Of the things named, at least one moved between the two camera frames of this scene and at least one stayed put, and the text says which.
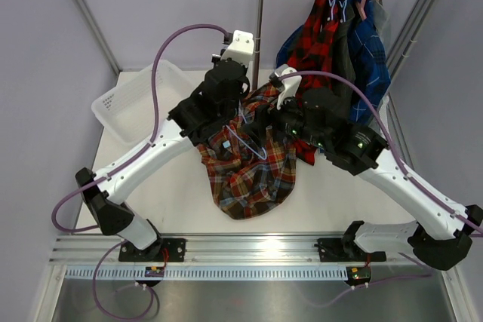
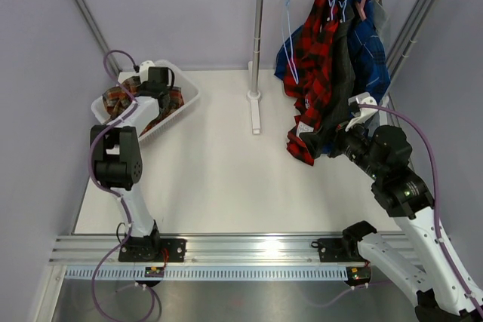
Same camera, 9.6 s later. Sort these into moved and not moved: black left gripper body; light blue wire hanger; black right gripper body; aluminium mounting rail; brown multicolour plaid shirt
Moved: black right gripper body; black left gripper body; brown multicolour plaid shirt; light blue wire hanger
Not moved: aluminium mounting rail
